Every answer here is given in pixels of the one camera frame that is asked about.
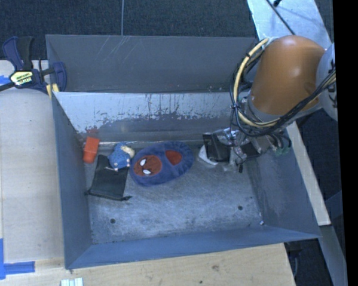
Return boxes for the black flat pouch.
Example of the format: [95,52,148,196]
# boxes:
[82,152,133,204]

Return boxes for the blue slipper with red face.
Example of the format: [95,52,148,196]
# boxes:
[127,139,197,189]

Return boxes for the blue toy figure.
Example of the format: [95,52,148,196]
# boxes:
[106,140,137,173]

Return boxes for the black box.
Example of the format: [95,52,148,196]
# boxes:
[202,131,230,163]

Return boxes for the white small object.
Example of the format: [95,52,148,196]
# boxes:
[198,144,219,168]

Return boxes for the grey metal bin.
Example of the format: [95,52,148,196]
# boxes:
[45,20,324,270]

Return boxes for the orange plastic cup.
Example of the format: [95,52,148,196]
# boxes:
[82,135,102,165]

